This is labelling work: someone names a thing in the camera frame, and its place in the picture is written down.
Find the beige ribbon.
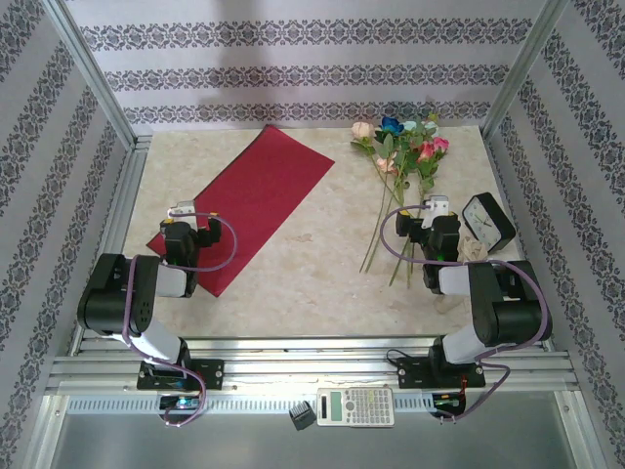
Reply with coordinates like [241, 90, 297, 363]
[436, 234, 490, 315]

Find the peach pink fake rose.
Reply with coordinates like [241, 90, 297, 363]
[365, 154, 399, 274]

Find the small salmon fake rose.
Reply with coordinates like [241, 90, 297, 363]
[414, 144, 438, 206]

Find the red maroon wrapping paper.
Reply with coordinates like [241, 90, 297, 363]
[146, 123, 337, 298]

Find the hot pink fake rose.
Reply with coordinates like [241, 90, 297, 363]
[404, 135, 451, 289]

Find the light teal fake flower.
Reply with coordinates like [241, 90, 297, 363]
[389, 112, 440, 288]

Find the blue fake rose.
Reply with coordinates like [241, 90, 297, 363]
[359, 115, 406, 274]

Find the pale peach fake rose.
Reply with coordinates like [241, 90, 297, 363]
[350, 120, 406, 206]

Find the black alarm clock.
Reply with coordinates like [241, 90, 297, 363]
[461, 192, 518, 255]

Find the grey scientific calculator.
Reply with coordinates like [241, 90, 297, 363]
[315, 385, 396, 429]

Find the small black ribbed block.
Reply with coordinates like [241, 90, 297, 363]
[288, 401, 313, 431]

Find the steel sheet panel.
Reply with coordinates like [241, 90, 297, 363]
[28, 394, 600, 469]

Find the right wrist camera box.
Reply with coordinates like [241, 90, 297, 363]
[422, 193, 451, 229]

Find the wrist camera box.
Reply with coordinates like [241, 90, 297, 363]
[422, 193, 451, 229]
[167, 198, 196, 220]

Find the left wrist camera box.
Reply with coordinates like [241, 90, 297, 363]
[167, 198, 196, 220]

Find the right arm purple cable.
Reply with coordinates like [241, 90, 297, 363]
[380, 203, 556, 425]

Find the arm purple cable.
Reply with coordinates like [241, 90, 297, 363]
[380, 203, 556, 425]
[119, 207, 239, 429]

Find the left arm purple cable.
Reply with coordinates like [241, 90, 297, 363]
[119, 207, 239, 429]

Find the aluminium side rail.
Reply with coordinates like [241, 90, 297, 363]
[67, 135, 150, 356]
[481, 135, 557, 352]

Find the thin black cable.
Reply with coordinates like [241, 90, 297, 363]
[385, 348, 407, 375]

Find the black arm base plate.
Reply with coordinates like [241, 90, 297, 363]
[136, 359, 226, 392]
[397, 355, 485, 391]

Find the aluminium frame post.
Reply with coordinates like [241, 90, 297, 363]
[40, 0, 139, 150]
[479, 0, 571, 143]

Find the aluminium front rail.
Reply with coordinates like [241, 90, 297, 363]
[46, 334, 582, 392]

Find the perforated metal cable tray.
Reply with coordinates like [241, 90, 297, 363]
[64, 393, 438, 415]

